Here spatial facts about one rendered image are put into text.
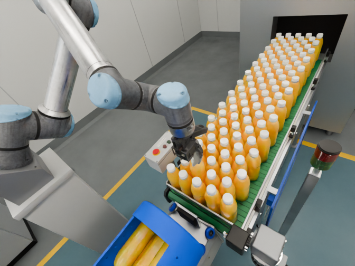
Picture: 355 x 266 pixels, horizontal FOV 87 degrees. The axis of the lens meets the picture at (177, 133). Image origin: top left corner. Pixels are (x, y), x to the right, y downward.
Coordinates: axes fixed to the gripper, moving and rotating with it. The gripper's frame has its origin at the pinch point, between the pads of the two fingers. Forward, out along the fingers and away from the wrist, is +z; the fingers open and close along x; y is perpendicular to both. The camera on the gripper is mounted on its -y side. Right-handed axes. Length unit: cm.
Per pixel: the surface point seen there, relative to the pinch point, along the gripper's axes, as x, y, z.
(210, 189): 11.1, 6.9, 5.9
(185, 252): 17.1, 30.8, -1.1
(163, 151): -20.5, 0.4, 6.5
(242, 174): 18.9, -5.4, 5.8
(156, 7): -263, -263, 10
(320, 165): 41.5, -16.7, -2.5
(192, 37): -260, -357, 102
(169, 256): 14.6, 34.4, -3.8
